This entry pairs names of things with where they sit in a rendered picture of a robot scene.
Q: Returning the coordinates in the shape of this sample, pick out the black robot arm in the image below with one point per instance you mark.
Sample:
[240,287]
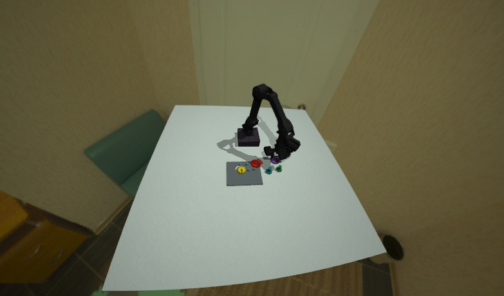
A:
[284,125]

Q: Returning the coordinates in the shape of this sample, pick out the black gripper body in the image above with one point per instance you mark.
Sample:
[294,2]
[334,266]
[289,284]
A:
[269,151]

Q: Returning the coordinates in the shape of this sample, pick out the purple gear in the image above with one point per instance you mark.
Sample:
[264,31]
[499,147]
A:
[275,160]

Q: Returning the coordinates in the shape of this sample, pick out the red gear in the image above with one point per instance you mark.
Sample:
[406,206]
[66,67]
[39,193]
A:
[256,165]

